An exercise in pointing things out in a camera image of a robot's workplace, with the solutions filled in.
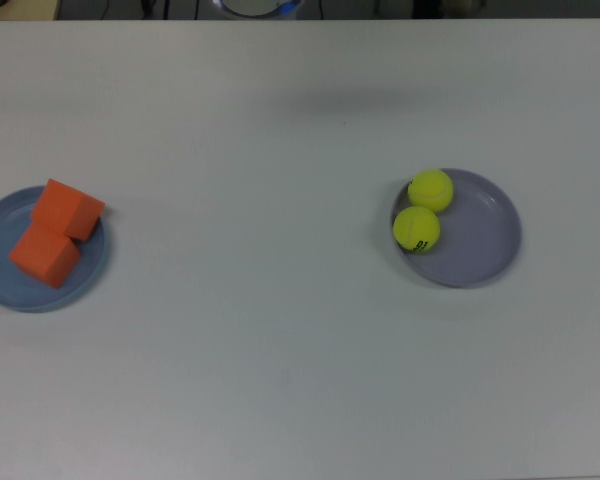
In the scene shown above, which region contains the yellow tennis ball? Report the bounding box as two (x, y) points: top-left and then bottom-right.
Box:
(391, 205), (442, 255)
(407, 168), (455, 214)

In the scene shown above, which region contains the orange foam cube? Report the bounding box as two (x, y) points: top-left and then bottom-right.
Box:
(8, 222), (82, 291)
(29, 178), (106, 246)

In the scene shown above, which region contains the purple plate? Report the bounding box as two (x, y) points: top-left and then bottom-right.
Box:
(389, 167), (524, 290)

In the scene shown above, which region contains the blue plate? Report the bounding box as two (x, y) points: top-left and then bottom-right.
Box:
(0, 185), (112, 314)

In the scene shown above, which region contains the white robot base ring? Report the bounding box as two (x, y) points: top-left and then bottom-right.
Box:
(213, 0), (304, 20)

